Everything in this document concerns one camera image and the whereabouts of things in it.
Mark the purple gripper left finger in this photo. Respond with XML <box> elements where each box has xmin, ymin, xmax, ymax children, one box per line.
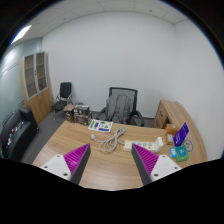
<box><xmin>41</xmin><ymin>144</ymin><xmax>91</xmax><ymax>184</ymax></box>

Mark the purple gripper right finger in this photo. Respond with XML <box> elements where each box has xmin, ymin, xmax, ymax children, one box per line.
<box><xmin>131</xmin><ymin>144</ymin><xmax>181</xmax><ymax>185</ymax></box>

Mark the white charger plug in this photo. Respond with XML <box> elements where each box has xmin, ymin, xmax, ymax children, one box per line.
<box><xmin>154</xmin><ymin>137</ymin><xmax>163</xmax><ymax>152</ymax></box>

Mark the blue small packet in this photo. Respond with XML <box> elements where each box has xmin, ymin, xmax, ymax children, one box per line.
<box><xmin>170</xmin><ymin>148</ymin><xmax>176</xmax><ymax>158</ymax></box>

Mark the white power strip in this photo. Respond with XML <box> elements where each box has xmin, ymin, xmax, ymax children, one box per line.
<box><xmin>123</xmin><ymin>140</ymin><xmax>155</xmax><ymax>152</ymax></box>

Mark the green small box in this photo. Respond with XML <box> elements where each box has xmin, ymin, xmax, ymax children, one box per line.
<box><xmin>175</xmin><ymin>146</ymin><xmax>189</xmax><ymax>162</ymax></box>

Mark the small brown cardboard box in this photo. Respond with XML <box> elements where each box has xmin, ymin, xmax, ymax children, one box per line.
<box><xmin>165</xmin><ymin>124</ymin><xmax>180</xmax><ymax>145</ymax></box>

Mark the round clear tape roll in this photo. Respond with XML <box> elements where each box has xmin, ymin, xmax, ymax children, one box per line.
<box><xmin>183</xmin><ymin>139</ymin><xmax>194</xmax><ymax>152</ymax></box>

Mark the white green printed leaflet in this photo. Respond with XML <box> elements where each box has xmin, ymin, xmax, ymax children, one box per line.
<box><xmin>88</xmin><ymin>119</ymin><xmax>113</xmax><ymax>132</ymax></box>

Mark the purple card box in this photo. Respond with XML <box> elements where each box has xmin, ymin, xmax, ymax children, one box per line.
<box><xmin>173</xmin><ymin>123</ymin><xmax>189</xmax><ymax>146</ymax></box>

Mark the stack of dark boxes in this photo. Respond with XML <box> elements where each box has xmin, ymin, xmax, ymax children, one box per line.
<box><xmin>64</xmin><ymin>105</ymin><xmax>92</xmax><ymax>126</ymax></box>

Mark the wooden side drawer cabinet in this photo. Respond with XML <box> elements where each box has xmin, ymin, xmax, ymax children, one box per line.
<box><xmin>153</xmin><ymin>100</ymin><xmax>176</xmax><ymax>129</ymax></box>

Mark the black leather sofa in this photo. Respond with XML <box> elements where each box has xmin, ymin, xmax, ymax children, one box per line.
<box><xmin>0</xmin><ymin>107</ymin><xmax>39</xmax><ymax>162</ymax></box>

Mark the black visitor chair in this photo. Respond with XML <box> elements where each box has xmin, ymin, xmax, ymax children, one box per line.
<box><xmin>52</xmin><ymin>82</ymin><xmax>72</xmax><ymax>113</ymax></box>

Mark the grey backpack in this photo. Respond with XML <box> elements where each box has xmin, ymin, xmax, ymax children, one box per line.
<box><xmin>106</xmin><ymin>94</ymin><xmax>131</xmax><ymax>124</ymax></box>

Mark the black mesh office chair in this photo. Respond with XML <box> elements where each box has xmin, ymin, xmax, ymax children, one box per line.
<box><xmin>96</xmin><ymin>87</ymin><xmax>144</xmax><ymax>126</ymax></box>

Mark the wooden glass-door cabinet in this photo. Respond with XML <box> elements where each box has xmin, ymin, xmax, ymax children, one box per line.
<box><xmin>19</xmin><ymin>52</ymin><xmax>52</xmax><ymax>123</ymax></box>

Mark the ceiling light panel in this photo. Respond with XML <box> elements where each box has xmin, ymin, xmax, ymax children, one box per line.
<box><xmin>11</xmin><ymin>25</ymin><xmax>32</xmax><ymax>44</ymax></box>

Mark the white coiled power cable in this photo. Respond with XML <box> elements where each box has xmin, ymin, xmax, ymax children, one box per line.
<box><xmin>90</xmin><ymin>125</ymin><xmax>127</xmax><ymax>154</ymax></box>

